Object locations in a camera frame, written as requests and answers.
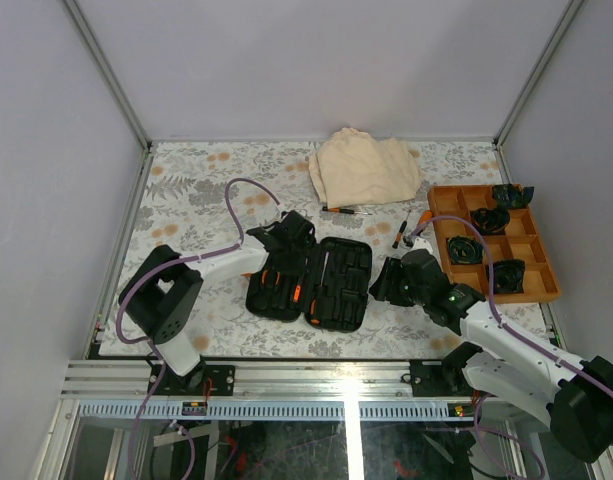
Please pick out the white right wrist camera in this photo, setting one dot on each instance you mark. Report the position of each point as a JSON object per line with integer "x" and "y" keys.
{"x": 419, "y": 248}

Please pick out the orange handled long screwdriver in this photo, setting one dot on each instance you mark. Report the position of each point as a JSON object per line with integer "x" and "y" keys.
{"x": 425, "y": 217}

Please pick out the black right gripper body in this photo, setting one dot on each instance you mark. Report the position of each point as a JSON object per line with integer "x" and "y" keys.
{"x": 411, "y": 295}

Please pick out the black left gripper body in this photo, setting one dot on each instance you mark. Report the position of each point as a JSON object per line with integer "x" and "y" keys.
{"x": 297, "y": 258}

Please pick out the orange utility knife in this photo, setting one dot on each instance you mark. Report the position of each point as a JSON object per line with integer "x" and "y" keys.
{"x": 296, "y": 293}

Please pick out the dark tape roll bottom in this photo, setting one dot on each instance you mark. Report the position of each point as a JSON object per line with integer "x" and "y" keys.
{"x": 506, "y": 276}

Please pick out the large black orange screwdriver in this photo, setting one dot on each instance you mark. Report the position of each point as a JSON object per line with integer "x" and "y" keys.
{"x": 319, "y": 290}

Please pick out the dark green tool case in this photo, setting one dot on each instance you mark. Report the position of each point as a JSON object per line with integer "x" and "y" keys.
{"x": 327, "y": 284}

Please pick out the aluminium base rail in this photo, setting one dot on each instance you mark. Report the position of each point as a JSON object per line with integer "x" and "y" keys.
{"x": 263, "y": 389}

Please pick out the orange compartment tray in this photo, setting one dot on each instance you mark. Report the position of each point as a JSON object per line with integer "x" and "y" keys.
{"x": 452, "y": 207}

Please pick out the dark tape roll top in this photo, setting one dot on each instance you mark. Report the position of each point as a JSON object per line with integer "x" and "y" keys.
{"x": 512, "y": 197}

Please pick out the small precision screwdriver by bag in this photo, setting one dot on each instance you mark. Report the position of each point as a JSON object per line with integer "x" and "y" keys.
{"x": 345, "y": 211}

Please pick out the orange black needle-nose pliers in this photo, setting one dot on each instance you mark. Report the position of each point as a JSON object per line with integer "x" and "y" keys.
{"x": 270, "y": 280}

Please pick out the cream cloth bag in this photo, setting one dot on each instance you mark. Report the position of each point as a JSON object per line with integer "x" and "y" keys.
{"x": 352, "y": 168}

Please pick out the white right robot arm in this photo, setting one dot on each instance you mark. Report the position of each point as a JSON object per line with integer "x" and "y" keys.
{"x": 572, "y": 396}

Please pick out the dark tape roll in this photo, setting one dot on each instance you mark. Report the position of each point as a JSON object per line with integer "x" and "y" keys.
{"x": 464, "y": 251}
{"x": 512, "y": 197}
{"x": 490, "y": 221}
{"x": 506, "y": 276}

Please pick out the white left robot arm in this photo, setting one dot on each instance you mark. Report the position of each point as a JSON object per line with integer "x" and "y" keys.
{"x": 157, "y": 302}

